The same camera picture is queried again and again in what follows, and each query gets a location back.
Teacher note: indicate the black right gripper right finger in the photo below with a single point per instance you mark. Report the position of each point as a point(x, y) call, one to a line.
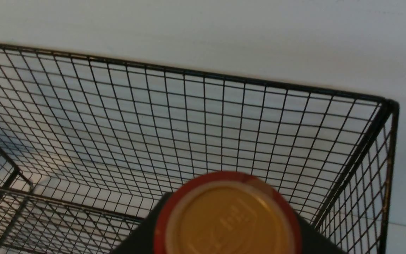
point(314, 242)

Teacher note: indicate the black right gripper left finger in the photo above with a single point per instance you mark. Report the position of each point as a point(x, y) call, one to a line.
point(141, 240)

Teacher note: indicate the dark soy sauce bottle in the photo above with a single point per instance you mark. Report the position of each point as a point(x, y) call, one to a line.
point(227, 212)

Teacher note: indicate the black wire mesh shelf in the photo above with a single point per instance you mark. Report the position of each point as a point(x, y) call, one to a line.
point(89, 145)

